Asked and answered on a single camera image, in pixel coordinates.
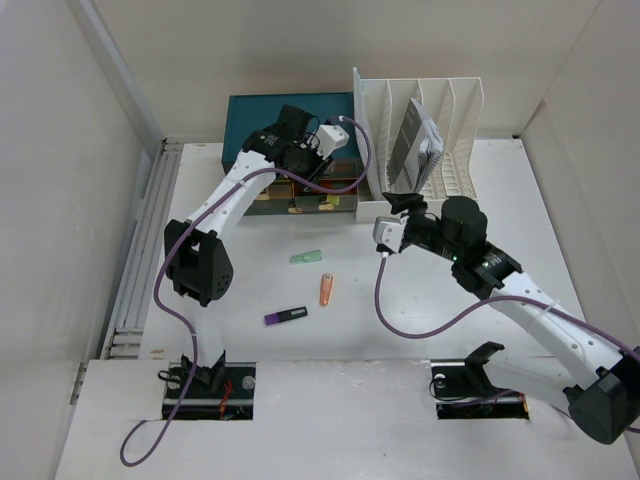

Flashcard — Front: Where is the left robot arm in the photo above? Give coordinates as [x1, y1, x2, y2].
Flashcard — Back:
[164, 105, 349, 307]

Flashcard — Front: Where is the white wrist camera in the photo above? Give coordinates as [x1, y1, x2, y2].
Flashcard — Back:
[315, 124, 349, 159]
[373, 216, 406, 254]

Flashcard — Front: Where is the bottom dark drawer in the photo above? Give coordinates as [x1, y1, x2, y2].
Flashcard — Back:
[245, 199, 301, 216]

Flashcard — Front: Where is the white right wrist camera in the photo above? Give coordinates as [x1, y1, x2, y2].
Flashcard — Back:
[373, 216, 406, 254]

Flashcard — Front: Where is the aluminium frame rail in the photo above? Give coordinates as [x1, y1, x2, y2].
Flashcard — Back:
[68, 1, 181, 360]

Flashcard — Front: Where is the grey booklet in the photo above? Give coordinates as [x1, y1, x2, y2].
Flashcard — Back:
[387, 98, 445, 194]

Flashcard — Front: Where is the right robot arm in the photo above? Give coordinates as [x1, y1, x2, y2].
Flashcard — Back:
[373, 193, 639, 445]

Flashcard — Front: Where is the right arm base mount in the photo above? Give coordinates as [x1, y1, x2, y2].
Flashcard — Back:
[429, 342, 529, 420]

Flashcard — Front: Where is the white file rack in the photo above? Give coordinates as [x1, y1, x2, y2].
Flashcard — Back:
[355, 77, 484, 224]

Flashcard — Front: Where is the teal drawer organizer cabinet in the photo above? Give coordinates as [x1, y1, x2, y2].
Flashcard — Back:
[221, 92, 363, 189]

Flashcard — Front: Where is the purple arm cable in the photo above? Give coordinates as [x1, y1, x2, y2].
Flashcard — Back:
[119, 114, 374, 469]
[374, 249, 640, 434]

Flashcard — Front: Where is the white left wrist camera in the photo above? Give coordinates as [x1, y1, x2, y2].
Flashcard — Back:
[315, 124, 349, 159]

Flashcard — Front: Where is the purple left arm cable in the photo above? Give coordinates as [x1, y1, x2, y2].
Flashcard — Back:
[119, 114, 374, 469]

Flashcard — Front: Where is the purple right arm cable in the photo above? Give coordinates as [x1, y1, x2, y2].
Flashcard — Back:
[374, 249, 640, 434]

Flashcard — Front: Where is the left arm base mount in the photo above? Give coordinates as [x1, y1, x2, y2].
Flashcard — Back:
[157, 363, 257, 421]

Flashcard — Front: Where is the purple cap black highlighter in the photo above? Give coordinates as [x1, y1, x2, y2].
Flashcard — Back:
[264, 307, 308, 326]

